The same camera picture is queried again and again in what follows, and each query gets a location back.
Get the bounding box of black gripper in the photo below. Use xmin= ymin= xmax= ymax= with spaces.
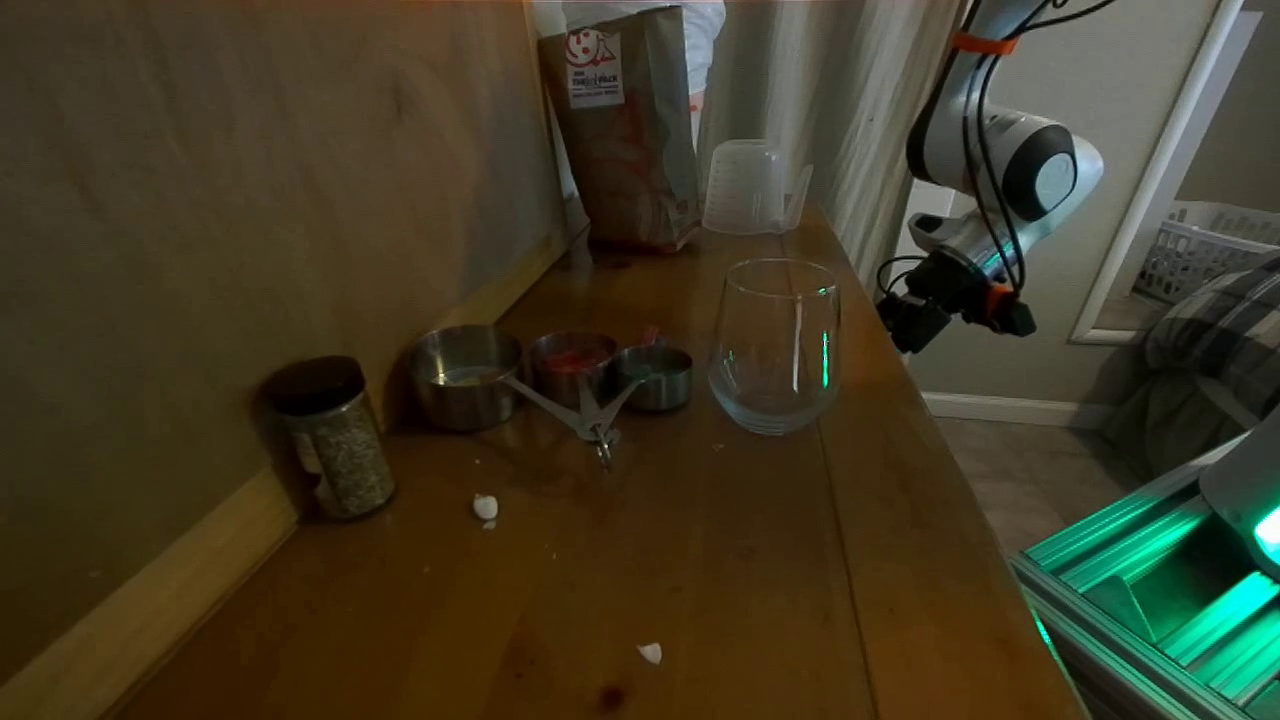
xmin=878 ymin=251 xmax=1037 ymax=353

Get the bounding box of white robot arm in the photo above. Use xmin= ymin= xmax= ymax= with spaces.
xmin=878 ymin=0 xmax=1103 ymax=353

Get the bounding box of wooden pine dresser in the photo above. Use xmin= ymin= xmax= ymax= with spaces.
xmin=0 ymin=241 xmax=1079 ymax=720

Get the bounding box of clear stemless glass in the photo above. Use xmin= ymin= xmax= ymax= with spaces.
xmin=708 ymin=256 xmax=840 ymax=436

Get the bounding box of white laundry basket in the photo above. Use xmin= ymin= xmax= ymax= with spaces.
xmin=1133 ymin=198 xmax=1280 ymax=304

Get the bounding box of plaid blanket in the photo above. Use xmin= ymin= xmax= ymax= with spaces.
xmin=1091 ymin=258 xmax=1280 ymax=481

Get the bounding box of small steel measuring cup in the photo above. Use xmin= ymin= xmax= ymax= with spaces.
xmin=606 ymin=345 xmax=693 ymax=415

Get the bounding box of medium steel measuring cup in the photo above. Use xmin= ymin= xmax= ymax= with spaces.
xmin=530 ymin=331 xmax=618 ymax=462

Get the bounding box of brown paper bag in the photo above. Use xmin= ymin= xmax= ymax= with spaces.
xmin=538 ymin=5 xmax=702 ymax=251

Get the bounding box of white crumb front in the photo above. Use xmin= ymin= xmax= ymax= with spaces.
xmin=637 ymin=643 xmax=663 ymax=669

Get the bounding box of large steel measuring cup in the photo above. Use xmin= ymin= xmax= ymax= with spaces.
xmin=412 ymin=324 xmax=578 ymax=433

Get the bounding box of white crumb near jar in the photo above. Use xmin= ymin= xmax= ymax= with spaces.
xmin=474 ymin=493 xmax=500 ymax=525

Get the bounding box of green lit aluminium frame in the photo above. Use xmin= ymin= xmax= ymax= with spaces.
xmin=1011 ymin=469 xmax=1280 ymax=720

